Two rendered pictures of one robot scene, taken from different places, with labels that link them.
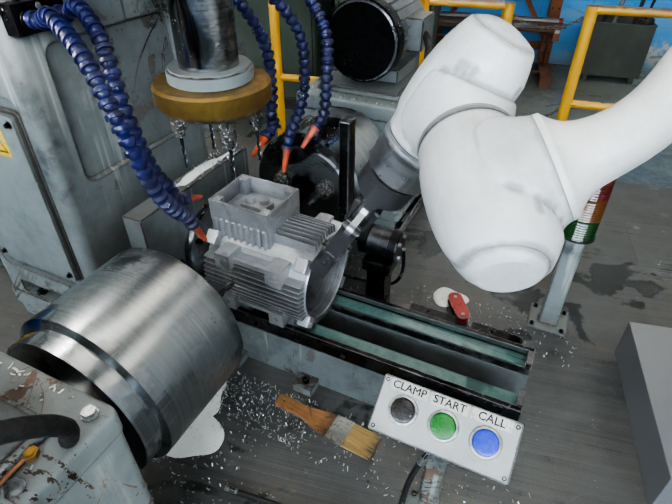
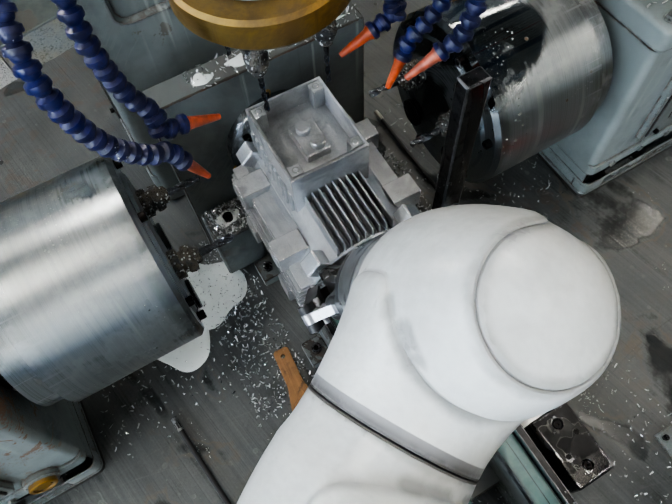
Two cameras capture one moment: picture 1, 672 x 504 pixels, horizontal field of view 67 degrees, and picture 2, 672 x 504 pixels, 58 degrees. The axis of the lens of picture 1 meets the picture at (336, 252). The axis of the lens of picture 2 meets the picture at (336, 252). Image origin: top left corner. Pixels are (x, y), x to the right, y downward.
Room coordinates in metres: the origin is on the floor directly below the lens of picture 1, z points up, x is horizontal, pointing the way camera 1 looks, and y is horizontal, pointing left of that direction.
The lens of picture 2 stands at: (0.42, -0.16, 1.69)
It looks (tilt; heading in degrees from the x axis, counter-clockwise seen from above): 63 degrees down; 39
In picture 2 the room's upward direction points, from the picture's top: 5 degrees counter-clockwise
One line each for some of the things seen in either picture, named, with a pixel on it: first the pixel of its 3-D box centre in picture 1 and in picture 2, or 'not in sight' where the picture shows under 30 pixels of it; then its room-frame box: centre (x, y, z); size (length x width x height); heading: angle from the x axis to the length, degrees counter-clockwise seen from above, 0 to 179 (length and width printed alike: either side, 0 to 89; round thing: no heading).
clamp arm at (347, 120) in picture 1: (347, 184); (457, 156); (0.82, -0.02, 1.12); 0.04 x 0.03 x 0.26; 64
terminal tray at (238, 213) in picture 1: (256, 211); (308, 145); (0.75, 0.14, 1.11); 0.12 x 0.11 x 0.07; 63
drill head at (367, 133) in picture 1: (331, 165); (510, 68); (1.06, 0.01, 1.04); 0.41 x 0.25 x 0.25; 154
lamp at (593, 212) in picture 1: (587, 204); not in sight; (0.79, -0.46, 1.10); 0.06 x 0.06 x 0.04
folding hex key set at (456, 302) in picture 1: (458, 307); not in sight; (0.83, -0.27, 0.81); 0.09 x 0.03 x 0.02; 6
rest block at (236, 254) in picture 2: not in sight; (234, 234); (0.69, 0.27, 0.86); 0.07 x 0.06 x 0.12; 154
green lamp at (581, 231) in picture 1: (580, 224); not in sight; (0.79, -0.46, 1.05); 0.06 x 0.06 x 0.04
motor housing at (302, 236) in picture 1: (279, 260); (328, 210); (0.74, 0.10, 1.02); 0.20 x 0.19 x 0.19; 63
